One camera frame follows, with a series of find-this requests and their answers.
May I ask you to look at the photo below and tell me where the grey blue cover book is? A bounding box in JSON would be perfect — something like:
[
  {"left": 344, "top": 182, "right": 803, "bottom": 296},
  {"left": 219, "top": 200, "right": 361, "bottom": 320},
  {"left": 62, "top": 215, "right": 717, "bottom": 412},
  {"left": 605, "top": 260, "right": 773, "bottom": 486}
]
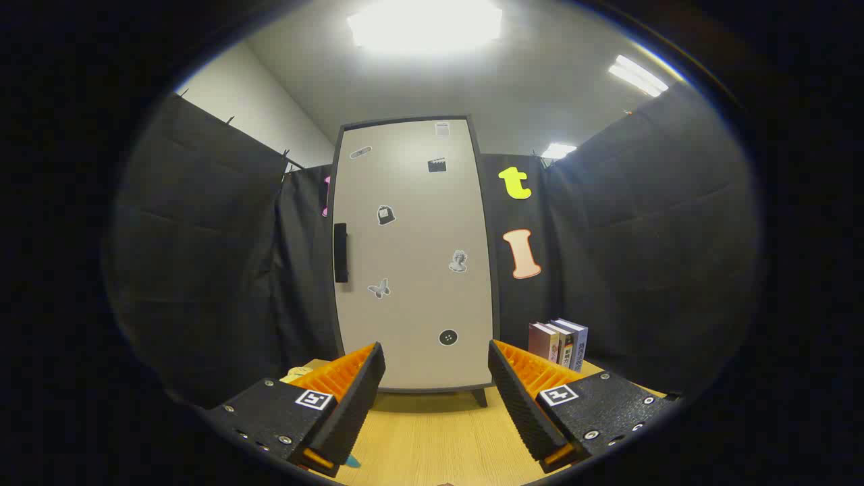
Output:
[{"left": 553, "top": 318, "right": 589, "bottom": 373}]

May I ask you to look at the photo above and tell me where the black door handle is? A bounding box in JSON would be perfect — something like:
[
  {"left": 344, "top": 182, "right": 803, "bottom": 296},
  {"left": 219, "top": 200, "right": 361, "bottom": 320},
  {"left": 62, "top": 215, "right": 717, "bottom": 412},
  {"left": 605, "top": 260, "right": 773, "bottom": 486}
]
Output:
[{"left": 333, "top": 223, "right": 349, "bottom": 284}]

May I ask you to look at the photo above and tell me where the maroon cover book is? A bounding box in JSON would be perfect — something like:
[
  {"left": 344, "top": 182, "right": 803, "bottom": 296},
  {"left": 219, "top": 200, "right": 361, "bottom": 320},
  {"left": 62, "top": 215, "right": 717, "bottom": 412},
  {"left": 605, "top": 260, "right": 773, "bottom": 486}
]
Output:
[{"left": 529, "top": 323, "right": 560, "bottom": 364}]

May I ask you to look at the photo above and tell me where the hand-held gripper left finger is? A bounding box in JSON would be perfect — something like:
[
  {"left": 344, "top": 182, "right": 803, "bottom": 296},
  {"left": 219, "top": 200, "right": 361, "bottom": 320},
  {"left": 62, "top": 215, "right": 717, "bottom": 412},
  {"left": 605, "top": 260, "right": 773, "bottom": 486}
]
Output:
[{"left": 202, "top": 341, "right": 387, "bottom": 479}]

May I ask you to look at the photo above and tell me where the black backdrop cloth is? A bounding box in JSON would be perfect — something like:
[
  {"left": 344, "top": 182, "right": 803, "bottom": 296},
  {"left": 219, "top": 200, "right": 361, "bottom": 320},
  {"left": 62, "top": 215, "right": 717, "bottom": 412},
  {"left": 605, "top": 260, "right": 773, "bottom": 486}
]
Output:
[{"left": 108, "top": 84, "right": 763, "bottom": 406}]

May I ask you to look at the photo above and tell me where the dark grey cabinet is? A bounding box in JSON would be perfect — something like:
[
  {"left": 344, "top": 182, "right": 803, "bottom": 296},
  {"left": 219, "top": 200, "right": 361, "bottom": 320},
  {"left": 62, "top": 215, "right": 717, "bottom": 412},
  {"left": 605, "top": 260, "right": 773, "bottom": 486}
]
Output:
[{"left": 331, "top": 115, "right": 502, "bottom": 409}]

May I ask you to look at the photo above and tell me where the large bright ceiling light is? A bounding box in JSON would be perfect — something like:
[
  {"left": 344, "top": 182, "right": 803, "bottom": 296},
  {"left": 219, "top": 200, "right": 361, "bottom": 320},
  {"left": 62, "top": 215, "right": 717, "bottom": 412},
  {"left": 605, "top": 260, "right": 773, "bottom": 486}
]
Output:
[{"left": 348, "top": 0, "right": 504, "bottom": 55}]

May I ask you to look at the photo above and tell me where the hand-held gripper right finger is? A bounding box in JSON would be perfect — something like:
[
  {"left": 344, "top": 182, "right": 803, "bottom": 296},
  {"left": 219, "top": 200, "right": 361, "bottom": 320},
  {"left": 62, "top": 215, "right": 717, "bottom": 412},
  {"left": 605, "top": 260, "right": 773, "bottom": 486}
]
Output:
[{"left": 487, "top": 339, "right": 682, "bottom": 475}]

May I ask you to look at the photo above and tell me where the long ceiling light panel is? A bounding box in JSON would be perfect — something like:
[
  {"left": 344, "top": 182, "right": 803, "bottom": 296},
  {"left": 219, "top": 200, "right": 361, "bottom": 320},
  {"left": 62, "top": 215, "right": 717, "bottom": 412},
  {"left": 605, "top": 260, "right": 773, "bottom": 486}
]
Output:
[{"left": 607, "top": 54, "right": 669, "bottom": 97}]

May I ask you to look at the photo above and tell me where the white striped spine book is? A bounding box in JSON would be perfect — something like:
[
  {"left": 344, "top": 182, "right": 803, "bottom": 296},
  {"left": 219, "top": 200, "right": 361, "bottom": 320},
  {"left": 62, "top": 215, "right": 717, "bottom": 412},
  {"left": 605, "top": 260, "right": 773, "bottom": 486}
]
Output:
[{"left": 543, "top": 321, "right": 574, "bottom": 369}]

